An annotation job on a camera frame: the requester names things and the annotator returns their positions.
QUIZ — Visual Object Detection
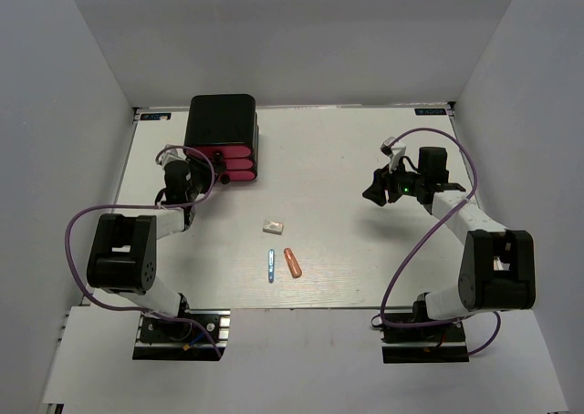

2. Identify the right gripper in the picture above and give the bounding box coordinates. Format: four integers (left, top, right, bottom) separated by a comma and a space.
363, 155, 426, 206

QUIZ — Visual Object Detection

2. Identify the pink top drawer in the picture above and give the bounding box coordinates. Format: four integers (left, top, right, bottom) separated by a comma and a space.
186, 144, 254, 160

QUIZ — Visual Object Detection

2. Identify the pink drawer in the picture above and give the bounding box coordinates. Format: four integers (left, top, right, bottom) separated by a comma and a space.
219, 169, 256, 185
214, 158, 256, 171
186, 144, 254, 160

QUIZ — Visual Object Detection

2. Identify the white eraser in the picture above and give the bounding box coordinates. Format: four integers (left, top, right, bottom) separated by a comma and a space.
262, 220, 284, 235

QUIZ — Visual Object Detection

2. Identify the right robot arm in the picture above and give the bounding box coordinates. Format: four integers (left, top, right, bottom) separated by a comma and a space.
363, 143, 536, 340

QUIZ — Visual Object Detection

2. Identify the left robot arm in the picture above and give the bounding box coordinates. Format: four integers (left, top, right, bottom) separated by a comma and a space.
86, 159, 217, 340

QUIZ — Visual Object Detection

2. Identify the pink bottom drawer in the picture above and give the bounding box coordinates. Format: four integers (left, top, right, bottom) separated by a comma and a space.
219, 169, 256, 185

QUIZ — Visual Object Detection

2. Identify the left blue corner label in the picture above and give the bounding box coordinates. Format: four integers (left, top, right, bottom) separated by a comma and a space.
140, 112, 172, 121

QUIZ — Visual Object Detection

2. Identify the blue corner label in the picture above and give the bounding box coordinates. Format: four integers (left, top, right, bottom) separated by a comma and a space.
414, 108, 447, 116
140, 112, 172, 121

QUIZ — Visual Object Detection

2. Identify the black drawer cabinet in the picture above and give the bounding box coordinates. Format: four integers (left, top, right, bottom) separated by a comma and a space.
184, 94, 259, 178

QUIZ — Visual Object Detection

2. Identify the right blue corner label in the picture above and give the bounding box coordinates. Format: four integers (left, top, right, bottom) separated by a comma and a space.
414, 108, 447, 116

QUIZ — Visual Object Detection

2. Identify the blue pen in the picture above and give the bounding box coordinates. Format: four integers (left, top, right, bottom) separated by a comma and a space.
267, 249, 275, 284

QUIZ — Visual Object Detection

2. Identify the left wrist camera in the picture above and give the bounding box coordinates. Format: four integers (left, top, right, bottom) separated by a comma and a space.
155, 145, 184, 169

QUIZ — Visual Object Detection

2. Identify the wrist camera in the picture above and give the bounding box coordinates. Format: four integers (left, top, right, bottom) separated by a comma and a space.
155, 145, 184, 169
380, 137, 407, 173

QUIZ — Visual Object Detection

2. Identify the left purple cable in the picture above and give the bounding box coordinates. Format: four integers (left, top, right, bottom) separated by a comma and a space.
64, 144, 227, 358

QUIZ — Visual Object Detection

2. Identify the purple cable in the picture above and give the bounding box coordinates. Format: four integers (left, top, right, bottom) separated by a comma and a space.
381, 128, 503, 357
64, 144, 227, 358

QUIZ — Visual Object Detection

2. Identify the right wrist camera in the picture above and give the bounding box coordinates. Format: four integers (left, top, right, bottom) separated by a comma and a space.
380, 137, 407, 173

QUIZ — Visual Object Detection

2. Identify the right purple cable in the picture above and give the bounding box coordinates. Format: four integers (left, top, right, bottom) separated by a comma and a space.
381, 128, 503, 357

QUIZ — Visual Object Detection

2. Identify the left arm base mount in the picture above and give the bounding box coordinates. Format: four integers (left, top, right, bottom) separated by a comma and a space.
132, 310, 231, 362

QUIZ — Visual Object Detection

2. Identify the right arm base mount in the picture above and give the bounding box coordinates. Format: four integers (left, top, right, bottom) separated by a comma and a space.
370, 295, 469, 365

